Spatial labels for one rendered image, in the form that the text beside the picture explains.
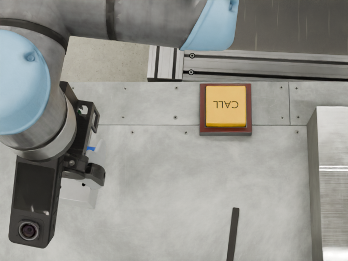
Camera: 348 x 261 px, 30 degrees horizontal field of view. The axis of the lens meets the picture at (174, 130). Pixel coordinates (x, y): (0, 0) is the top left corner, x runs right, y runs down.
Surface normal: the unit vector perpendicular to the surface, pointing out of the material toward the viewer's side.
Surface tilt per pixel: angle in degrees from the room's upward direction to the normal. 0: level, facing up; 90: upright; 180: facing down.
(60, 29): 64
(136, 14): 44
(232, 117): 0
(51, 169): 31
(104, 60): 0
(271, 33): 0
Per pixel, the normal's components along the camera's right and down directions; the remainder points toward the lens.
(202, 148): -0.04, -0.27
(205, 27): -0.08, 0.56
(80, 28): -0.15, 0.88
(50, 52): 0.83, -0.03
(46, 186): -0.10, 0.26
